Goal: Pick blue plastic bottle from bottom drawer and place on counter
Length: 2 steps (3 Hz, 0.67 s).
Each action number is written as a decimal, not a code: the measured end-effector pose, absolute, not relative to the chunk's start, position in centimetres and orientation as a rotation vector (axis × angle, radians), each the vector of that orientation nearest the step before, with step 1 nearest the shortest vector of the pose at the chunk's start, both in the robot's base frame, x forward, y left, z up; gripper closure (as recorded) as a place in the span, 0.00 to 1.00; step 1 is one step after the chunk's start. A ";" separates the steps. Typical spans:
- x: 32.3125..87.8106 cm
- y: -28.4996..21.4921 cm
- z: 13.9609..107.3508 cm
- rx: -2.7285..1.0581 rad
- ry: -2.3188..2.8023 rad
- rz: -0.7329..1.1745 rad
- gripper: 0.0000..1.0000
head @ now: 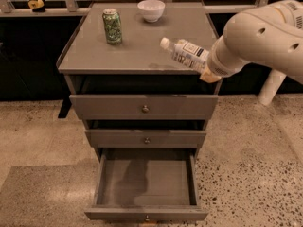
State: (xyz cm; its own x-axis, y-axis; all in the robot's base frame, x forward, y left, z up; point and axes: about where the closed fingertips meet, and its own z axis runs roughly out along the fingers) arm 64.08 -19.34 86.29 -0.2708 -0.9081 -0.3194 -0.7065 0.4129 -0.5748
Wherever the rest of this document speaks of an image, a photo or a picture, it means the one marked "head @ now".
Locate white window ledge rail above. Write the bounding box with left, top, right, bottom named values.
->
left=0, top=3, right=256, bottom=17

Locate blue plastic bottle white cap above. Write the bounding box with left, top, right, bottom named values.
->
left=160, top=37, right=209, bottom=74

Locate yellow and black small object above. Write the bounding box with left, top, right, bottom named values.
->
left=27, top=0, right=45, bottom=12

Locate green soda can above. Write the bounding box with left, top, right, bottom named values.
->
left=102, top=9, right=122, bottom=44

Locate grey top drawer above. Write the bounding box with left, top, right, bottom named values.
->
left=70, top=95, right=218, bottom=120

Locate grey middle drawer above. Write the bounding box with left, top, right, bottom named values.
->
left=85, top=130, right=206, bottom=148

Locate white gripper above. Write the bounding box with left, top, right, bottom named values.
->
left=200, top=35, right=249, bottom=83

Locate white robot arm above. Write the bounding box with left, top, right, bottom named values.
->
left=201, top=0, right=303, bottom=83

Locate grey open bottom drawer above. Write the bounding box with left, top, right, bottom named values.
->
left=85, top=148, right=208, bottom=222

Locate white diagonal pipe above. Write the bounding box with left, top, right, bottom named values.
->
left=258, top=69, right=286, bottom=106

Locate grey wooden drawer cabinet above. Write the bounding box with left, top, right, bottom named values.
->
left=56, top=1, right=232, bottom=163

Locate white ceramic bowl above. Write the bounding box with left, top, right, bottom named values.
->
left=137, top=0, right=166, bottom=23

